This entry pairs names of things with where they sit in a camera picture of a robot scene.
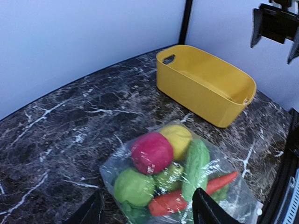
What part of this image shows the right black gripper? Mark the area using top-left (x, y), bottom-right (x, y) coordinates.
top-left (250, 2), bottom-right (299, 64)

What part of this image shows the yellow plastic basket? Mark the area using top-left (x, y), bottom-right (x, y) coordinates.
top-left (156, 45), bottom-right (256, 128)

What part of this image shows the red toy chili pepper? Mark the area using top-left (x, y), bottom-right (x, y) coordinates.
top-left (148, 171), bottom-right (238, 217)

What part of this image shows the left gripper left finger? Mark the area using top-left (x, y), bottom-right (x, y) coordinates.
top-left (63, 190), bottom-right (105, 224)

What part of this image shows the green toy pear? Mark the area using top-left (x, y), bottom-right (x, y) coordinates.
top-left (153, 162), bottom-right (184, 193)

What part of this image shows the white slotted cable duct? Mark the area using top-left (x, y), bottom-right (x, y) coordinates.
top-left (274, 175), bottom-right (299, 224)

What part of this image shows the red toy tomato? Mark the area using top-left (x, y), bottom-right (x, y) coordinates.
top-left (131, 132), bottom-right (174, 175)

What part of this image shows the green toy cucumber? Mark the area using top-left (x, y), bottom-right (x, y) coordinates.
top-left (182, 139), bottom-right (210, 202)

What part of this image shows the right black frame post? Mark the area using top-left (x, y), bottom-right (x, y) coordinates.
top-left (178, 0), bottom-right (193, 45)

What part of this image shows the yellow toy lemon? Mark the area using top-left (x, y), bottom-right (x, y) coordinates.
top-left (160, 125), bottom-right (192, 161)

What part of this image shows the clear zip top bag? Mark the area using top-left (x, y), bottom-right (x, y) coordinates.
top-left (100, 120), bottom-right (263, 224)

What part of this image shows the black front rail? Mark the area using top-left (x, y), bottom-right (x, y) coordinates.
top-left (258, 108), bottom-right (299, 224)

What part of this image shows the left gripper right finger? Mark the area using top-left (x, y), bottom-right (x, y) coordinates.
top-left (192, 188), bottom-right (240, 224)

